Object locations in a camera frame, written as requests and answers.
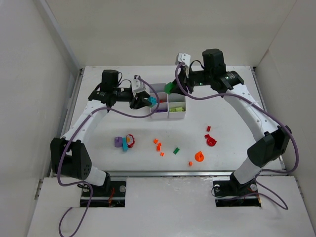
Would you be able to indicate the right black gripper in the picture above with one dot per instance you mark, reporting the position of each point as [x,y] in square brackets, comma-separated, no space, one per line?
[183,84]

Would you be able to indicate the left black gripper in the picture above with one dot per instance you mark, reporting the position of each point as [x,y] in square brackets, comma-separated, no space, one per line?
[136,100]

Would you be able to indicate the green teal lego stack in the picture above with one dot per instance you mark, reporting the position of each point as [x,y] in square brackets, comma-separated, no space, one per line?
[152,100]

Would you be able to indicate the purple lego stack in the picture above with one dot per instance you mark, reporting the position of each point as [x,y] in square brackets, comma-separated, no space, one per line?
[161,111]

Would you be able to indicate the small orange lego pair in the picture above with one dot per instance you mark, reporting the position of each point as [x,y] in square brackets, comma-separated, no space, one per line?
[157,142]

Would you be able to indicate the orange round lego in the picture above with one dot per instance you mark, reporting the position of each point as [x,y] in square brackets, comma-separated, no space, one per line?
[199,156]

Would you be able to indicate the green number lego brick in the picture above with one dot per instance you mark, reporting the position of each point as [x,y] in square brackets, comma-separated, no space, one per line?
[167,88]

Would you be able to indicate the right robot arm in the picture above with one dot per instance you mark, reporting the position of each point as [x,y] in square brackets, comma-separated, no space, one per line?
[271,137]

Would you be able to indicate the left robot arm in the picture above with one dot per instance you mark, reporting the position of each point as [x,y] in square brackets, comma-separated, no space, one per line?
[69,156]

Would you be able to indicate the right white divided container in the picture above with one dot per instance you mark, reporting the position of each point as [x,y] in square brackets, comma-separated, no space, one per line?
[176,100]

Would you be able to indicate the white divided container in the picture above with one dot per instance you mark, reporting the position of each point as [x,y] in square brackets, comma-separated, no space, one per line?
[159,89]
[176,100]

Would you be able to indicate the left white divided container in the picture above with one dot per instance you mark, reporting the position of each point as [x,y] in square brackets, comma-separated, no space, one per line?
[159,89]

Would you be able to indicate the red flower lego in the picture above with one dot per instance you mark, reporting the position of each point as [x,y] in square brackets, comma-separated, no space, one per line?
[130,140]

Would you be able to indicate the purple arch lego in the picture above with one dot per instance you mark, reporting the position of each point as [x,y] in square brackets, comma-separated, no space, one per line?
[118,141]

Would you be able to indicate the teal lego brick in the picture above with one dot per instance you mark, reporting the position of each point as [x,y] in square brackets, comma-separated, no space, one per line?
[124,144]

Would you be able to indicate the red round lego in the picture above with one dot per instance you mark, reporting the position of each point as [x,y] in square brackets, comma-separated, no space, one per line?
[210,141]

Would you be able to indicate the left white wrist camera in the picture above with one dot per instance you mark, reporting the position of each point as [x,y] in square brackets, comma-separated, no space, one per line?
[137,85]

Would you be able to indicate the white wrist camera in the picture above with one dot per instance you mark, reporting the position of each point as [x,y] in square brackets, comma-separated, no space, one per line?
[185,60]
[137,85]

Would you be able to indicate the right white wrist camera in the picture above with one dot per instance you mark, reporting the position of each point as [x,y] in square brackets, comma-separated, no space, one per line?
[185,60]

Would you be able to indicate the aluminium rail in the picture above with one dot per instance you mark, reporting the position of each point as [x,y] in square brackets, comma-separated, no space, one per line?
[168,173]

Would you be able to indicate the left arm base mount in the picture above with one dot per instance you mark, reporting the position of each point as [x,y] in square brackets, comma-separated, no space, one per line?
[113,195]

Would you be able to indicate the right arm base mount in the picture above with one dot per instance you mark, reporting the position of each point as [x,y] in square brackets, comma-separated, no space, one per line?
[227,193]

